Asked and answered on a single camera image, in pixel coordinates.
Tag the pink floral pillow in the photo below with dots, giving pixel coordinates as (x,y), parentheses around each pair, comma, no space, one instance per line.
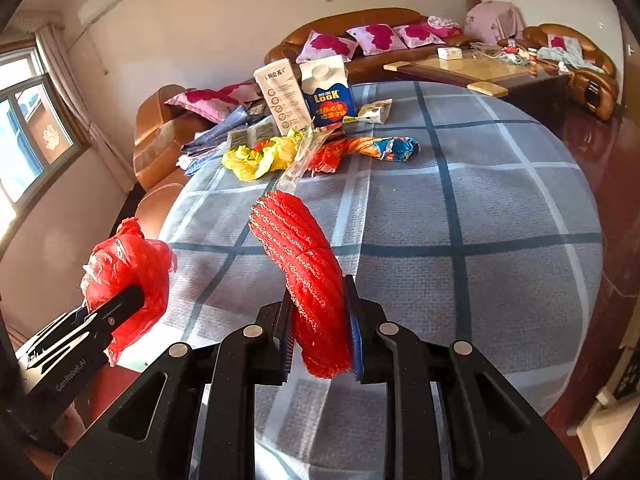
(375,39)
(558,42)
(420,35)
(325,47)
(210,100)

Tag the wooden glass top coffee table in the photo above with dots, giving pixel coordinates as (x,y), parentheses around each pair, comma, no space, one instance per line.
(450,70)

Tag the red plastic bag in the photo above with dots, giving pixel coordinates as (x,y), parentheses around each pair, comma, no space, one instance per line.
(125,265)

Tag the pink floral cover cloth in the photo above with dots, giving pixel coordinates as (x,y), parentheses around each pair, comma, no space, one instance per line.
(495,20)

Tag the foil blister pack leaflet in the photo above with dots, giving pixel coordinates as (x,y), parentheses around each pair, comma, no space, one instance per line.
(250,135)

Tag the red mesh net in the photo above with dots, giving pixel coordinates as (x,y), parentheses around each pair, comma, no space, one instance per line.
(305,270)

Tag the small red object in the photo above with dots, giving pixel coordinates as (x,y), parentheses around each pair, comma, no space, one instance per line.
(510,50)

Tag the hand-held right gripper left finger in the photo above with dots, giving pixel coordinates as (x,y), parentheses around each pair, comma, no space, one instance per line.
(286,355)

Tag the white milk carton blue label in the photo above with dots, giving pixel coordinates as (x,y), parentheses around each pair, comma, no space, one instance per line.
(327,95)

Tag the orange blue snack wrapper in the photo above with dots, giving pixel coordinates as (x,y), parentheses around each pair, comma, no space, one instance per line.
(385,149)

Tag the sliding glass window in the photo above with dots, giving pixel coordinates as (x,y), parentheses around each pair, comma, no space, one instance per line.
(35,125)

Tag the tall white carton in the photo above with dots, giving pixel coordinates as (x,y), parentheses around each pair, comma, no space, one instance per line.
(282,97)

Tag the pale blue cloth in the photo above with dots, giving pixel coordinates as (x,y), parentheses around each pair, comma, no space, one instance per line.
(570,59)

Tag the pink floral cloth bundle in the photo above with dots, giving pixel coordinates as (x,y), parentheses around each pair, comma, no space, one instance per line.
(445,25)

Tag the clear plastic wrapper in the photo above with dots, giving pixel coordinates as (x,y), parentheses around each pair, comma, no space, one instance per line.
(302,160)

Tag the beige curtain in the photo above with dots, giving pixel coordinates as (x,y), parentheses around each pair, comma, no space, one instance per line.
(75,90)

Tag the brown leather armchair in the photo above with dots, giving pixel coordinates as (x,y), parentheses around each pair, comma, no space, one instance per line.
(595,90)

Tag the brown leather chaise sofa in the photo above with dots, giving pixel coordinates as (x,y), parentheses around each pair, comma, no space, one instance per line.
(152,120)

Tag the yellow plastic bag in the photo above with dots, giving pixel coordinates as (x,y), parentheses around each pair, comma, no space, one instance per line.
(260,157)

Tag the small white gold box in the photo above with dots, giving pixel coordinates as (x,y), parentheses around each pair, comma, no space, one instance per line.
(375,112)

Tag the blue grey plaid tablecloth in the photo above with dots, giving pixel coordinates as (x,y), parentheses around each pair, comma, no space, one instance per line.
(450,285)

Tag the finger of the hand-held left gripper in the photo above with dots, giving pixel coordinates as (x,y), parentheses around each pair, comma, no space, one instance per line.
(117,307)

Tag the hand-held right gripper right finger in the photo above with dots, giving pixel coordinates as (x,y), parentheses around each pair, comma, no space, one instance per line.
(356,355)

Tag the folded blue plaid bedding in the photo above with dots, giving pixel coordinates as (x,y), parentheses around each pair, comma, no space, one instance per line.
(215,135)

